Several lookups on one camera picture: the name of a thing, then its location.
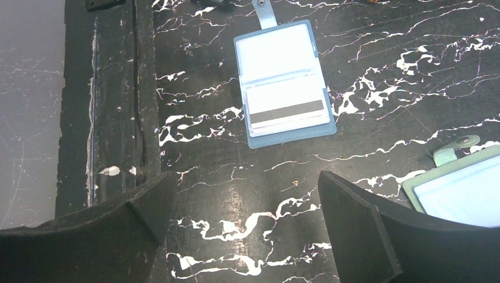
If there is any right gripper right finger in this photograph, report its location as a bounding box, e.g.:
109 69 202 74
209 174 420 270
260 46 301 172
318 171 499 282

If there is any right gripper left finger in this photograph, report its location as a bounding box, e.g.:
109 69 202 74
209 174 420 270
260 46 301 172
1 172 177 282

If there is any blue card holder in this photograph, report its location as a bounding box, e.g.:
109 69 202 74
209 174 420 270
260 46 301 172
233 1 337 149

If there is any teal open card holder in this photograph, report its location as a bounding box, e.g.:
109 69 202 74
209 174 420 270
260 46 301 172
402 135 499 228

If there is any striped white card in holder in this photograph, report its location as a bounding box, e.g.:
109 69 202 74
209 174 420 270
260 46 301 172
246 75 331 137

